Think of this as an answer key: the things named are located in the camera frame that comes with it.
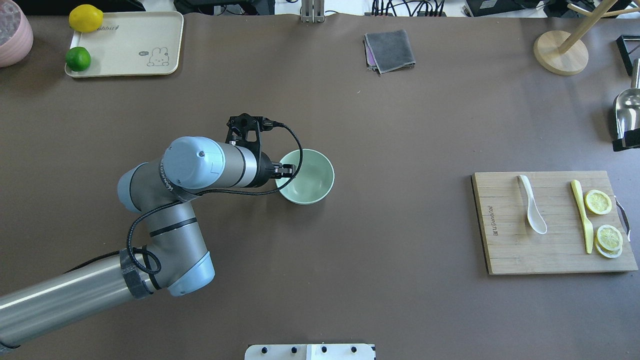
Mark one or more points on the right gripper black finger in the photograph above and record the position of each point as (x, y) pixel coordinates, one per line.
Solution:
(627, 141)

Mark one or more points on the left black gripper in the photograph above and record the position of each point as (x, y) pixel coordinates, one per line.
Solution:
(264, 171)

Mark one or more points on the white ceramic spoon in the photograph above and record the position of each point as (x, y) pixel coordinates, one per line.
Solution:
(533, 215)

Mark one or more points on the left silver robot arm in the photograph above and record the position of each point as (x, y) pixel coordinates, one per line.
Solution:
(164, 248)

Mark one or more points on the pink ribbed bowl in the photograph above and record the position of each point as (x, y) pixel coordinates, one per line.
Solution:
(16, 35)

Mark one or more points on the steel scoop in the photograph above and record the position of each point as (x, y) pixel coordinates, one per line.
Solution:
(627, 104)

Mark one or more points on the yellow plastic knife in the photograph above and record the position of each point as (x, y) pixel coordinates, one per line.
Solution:
(588, 228)

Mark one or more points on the stacked lemon slice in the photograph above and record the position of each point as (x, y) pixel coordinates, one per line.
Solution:
(609, 241)

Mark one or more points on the wooden mug tree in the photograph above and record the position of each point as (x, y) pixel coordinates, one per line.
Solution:
(563, 53)

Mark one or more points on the grey folded cloth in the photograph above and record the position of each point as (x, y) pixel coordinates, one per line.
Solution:
(386, 52)

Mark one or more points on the bamboo cutting board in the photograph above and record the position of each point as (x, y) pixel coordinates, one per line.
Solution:
(512, 247)

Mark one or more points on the cream rabbit tray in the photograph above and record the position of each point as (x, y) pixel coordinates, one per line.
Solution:
(132, 44)

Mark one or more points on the green lime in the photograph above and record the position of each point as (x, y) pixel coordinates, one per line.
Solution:
(78, 59)

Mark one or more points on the yellow lemon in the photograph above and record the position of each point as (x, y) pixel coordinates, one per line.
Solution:
(85, 18)

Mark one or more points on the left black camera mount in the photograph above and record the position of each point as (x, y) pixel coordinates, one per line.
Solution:
(245, 131)

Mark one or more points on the lemon slice near handle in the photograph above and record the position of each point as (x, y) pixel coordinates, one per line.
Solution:
(598, 202)

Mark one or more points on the aluminium frame post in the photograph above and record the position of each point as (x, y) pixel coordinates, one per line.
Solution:
(312, 11)

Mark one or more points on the white camera pillar base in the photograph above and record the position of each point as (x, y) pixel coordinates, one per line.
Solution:
(312, 351)

